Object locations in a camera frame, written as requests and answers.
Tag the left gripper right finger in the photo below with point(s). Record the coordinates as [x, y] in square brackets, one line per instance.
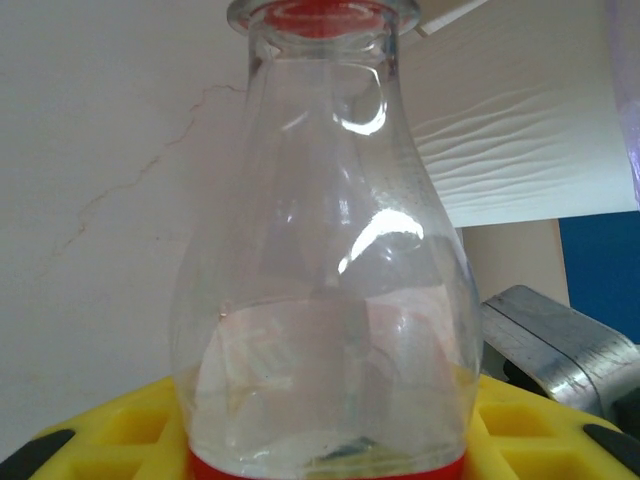
[540, 440]

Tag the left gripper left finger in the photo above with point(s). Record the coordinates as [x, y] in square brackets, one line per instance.
[100, 440]

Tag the cola bottle red label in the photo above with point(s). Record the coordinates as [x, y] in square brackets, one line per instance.
[325, 200]

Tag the purple bin liner bag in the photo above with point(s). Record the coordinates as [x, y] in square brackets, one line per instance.
[630, 125]

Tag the aluminium frame post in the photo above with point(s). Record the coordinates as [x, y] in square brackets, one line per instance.
[550, 340]

